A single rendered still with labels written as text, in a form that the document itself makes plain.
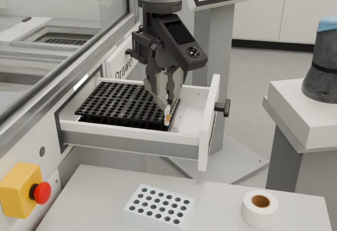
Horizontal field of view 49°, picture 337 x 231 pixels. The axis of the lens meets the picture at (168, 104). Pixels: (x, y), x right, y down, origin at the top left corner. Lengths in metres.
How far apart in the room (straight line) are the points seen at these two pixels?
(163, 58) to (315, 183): 0.74
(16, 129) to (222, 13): 1.31
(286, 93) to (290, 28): 2.75
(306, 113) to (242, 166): 1.12
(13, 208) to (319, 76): 0.85
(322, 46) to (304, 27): 2.80
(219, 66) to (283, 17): 2.01
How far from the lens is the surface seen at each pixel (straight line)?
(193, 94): 1.01
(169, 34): 0.64
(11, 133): 0.71
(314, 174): 1.23
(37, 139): 0.80
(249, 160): 2.19
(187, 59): 0.61
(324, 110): 1.10
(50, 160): 0.86
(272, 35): 3.90
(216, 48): 1.86
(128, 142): 0.83
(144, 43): 0.68
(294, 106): 1.09
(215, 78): 0.98
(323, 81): 1.13
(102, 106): 0.90
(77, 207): 0.84
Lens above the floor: 1.33
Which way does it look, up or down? 29 degrees down
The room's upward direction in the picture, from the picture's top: straight up
